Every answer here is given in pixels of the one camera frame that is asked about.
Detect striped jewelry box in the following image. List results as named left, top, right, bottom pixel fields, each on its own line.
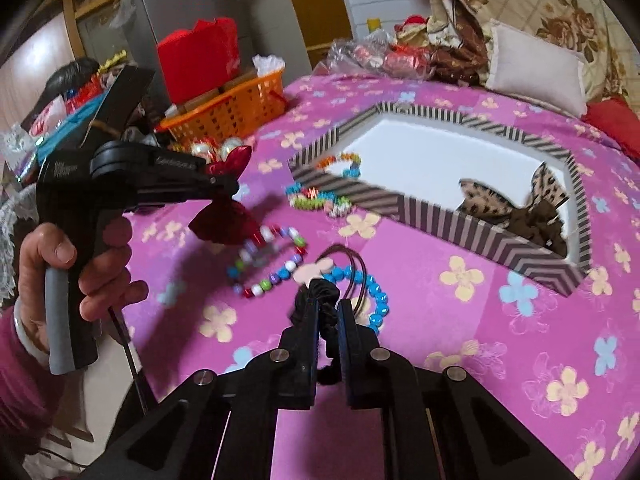
left=289, top=102, right=594, bottom=299

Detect pink floral bedsheet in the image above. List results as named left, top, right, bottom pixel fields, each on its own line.
left=120, top=72, right=640, bottom=480

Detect pale pink pillow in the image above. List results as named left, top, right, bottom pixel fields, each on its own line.
left=486, top=19, right=589, bottom=117

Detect leopard print hair bow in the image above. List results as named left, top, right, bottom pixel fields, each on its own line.
left=458, top=162, right=572, bottom=257

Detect shiny wrapped round ornaments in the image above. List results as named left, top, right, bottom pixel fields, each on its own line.
left=190, top=136, right=247, bottom=163

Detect red paper bag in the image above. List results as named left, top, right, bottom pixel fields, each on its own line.
left=155, top=17, right=242, bottom=105

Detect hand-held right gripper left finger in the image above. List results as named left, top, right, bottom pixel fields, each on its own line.
left=86, top=298, right=322, bottom=480

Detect white lace cloth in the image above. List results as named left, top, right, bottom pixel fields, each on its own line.
left=0, top=192, right=37, bottom=306

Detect black cable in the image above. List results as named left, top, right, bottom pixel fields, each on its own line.
left=108, top=308, right=150, bottom=417

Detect clear plastic bag of sweets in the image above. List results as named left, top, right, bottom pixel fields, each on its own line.
left=314, top=27, right=437, bottom=82

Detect large multicoloured bead bracelet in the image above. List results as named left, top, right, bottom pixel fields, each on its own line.
left=227, top=224, right=309, bottom=301

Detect white plastic bag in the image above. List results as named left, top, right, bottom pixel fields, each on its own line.
left=252, top=53, right=287, bottom=80

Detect red cushion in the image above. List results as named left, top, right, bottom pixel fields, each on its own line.
left=581, top=96, right=640, bottom=150

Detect black hair tie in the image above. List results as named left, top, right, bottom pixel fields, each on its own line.
left=293, top=244, right=373, bottom=322

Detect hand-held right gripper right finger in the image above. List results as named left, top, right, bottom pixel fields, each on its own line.
left=337, top=299, right=577, bottom=480

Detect black scrunchie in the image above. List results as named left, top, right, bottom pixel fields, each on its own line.
left=289, top=279, right=342, bottom=387

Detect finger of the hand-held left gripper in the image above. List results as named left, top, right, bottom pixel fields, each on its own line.
left=127, top=175, right=240, bottom=212
left=148, top=151, right=212, bottom=178

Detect person's left hand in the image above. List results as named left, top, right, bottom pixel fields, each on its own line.
left=17, top=218, right=150, bottom=357

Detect orange and blue bead bracelet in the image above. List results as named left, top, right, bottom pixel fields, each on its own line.
left=317, top=152, right=363, bottom=180

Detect wooden door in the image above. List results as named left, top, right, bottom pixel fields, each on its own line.
left=289, top=0, right=355, bottom=52

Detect orange plastic basket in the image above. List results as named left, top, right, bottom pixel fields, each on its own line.
left=159, top=69, right=289, bottom=144

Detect small multicoloured bead bracelet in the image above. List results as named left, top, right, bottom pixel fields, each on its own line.
left=283, top=182, right=354, bottom=219

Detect red shiny hair bow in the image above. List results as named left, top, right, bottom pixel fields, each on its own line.
left=192, top=145, right=264, bottom=247

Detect brown floral quilt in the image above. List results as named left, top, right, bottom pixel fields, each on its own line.
left=421, top=0, right=640, bottom=107

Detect person's left forearm maroon sleeve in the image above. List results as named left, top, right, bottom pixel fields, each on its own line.
left=0, top=305, right=68, bottom=466

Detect red plush toy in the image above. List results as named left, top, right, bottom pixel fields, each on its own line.
left=394, top=14, right=432, bottom=37

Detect white bangle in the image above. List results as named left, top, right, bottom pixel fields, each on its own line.
left=12, top=299, right=52, bottom=362

